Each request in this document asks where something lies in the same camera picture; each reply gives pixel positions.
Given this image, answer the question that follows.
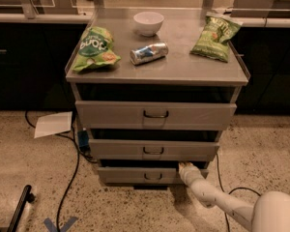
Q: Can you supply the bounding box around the green chip bag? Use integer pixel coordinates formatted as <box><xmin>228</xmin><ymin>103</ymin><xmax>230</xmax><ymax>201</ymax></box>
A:
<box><xmin>72</xmin><ymin>26</ymin><xmax>121</xmax><ymax>73</ymax></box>
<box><xmin>190</xmin><ymin>13</ymin><xmax>243</xmax><ymax>63</ymax></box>

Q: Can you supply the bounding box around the white paper sheet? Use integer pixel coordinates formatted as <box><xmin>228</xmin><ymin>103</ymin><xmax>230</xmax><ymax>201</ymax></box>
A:
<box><xmin>34</xmin><ymin>111</ymin><xmax>73</xmax><ymax>138</ymax></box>

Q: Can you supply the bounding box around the grey metal drawer cabinet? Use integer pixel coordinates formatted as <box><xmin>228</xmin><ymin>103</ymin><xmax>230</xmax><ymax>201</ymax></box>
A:
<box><xmin>65</xmin><ymin>7</ymin><xmax>251</xmax><ymax>190</ymax></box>

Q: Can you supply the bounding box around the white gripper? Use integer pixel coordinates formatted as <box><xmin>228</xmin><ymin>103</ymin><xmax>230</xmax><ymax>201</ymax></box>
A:
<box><xmin>179</xmin><ymin>161</ymin><xmax>205</xmax><ymax>187</ymax></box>

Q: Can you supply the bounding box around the blue power adapter box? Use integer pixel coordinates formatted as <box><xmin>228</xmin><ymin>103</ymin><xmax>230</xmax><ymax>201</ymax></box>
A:
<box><xmin>77</xmin><ymin>130</ymin><xmax>90</xmax><ymax>152</ymax></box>

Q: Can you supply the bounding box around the white ceramic bowl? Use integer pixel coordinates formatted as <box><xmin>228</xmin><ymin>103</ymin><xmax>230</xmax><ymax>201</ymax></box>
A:
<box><xmin>133</xmin><ymin>12</ymin><xmax>164</xmax><ymax>37</ymax></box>

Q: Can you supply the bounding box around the long dark counter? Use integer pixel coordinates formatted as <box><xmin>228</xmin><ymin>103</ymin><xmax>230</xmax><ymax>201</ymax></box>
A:
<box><xmin>0</xmin><ymin>22</ymin><xmax>290</xmax><ymax>114</ymax></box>

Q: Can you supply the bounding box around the green chip bag right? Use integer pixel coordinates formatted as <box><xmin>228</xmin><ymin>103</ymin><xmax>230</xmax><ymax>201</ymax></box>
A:
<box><xmin>190</xmin><ymin>13</ymin><xmax>243</xmax><ymax>63</ymax></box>

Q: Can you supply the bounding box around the black floor cable right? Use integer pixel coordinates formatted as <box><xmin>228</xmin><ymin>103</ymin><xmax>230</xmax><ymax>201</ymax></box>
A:
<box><xmin>215</xmin><ymin>152</ymin><xmax>263</xmax><ymax>232</ymax></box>

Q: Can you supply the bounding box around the green chip bag left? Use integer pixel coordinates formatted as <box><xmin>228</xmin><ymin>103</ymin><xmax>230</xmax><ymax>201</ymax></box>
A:
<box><xmin>72</xmin><ymin>26</ymin><xmax>121</xmax><ymax>73</ymax></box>

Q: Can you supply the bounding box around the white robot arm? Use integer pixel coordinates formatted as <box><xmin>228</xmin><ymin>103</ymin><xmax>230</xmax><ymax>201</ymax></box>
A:
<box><xmin>179</xmin><ymin>162</ymin><xmax>290</xmax><ymax>232</ymax></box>

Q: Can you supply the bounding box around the black floor cable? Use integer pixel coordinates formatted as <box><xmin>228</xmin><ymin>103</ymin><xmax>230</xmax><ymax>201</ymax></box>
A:
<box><xmin>24</xmin><ymin>110</ymin><xmax>99</xmax><ymax>232</ymax></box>
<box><xmin>215</xmin><ymin>152</ymin><xmax>263</xmax><ymax>232</ymax></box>

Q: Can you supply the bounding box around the grey drawer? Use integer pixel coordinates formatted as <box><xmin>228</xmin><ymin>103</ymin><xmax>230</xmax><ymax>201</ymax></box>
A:
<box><xmin>98</xmin><ymin>166</ymin><xmax>210</xmax><ymax>186</ymax></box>
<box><xmin>89</xmin><ymin>139</ymin><xmax>219</xmax><ymax>161</ymax></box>
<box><xmin>75</xmin><ymin>101</ymin><xmax>236</xmax><ymax>131</ymax></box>

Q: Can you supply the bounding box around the black floor cable left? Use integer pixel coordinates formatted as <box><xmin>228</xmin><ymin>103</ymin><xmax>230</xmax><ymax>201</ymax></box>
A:
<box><xmin>24</xmin><ymin>110</ymin><xmax>99</xmax><ymax>232</ymax></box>

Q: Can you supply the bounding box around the silver blue soda can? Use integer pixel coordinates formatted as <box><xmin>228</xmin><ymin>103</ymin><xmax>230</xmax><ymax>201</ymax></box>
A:
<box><xmin>130</xmin><ymin>42</ymin><xmax>168</xmax><ymax>66</ymax></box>

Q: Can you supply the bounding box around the black bar on floor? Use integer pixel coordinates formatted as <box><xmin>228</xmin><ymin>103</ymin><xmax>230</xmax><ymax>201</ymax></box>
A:
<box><xmin>7</xmin><ymin>185</ymin><xmax>35</xmax><ymax>232</ymax></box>

